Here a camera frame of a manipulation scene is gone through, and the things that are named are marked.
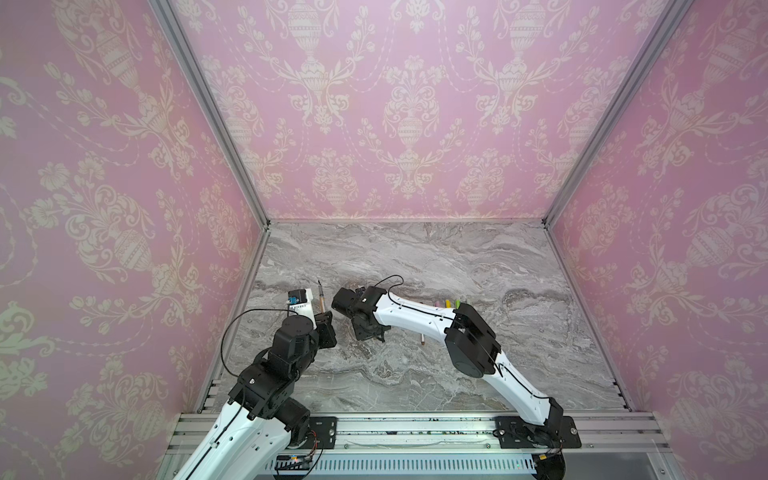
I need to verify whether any left corner aluminium post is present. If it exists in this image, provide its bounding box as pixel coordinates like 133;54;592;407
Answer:
148;0;270;231

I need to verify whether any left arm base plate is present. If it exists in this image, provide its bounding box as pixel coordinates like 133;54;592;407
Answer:
296;416;339;450

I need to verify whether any aluminium front rail frame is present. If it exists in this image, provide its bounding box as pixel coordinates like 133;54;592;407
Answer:
155;410;679;480

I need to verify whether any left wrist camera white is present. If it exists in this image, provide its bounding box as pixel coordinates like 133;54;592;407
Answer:
287;288;316;328

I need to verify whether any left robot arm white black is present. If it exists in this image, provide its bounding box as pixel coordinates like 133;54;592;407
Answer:
174;311;336;479

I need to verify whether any right corner aluminium post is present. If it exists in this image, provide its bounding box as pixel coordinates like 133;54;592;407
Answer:
542;0;693;232

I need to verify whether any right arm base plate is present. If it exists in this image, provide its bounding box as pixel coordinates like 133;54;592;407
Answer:
493;416;582;450

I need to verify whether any corner aluminium post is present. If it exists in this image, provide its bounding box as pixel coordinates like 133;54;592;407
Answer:
148;0;270;231
542;0;693;232

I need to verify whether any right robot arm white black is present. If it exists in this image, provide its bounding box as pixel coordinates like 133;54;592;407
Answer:
332;286;582;450

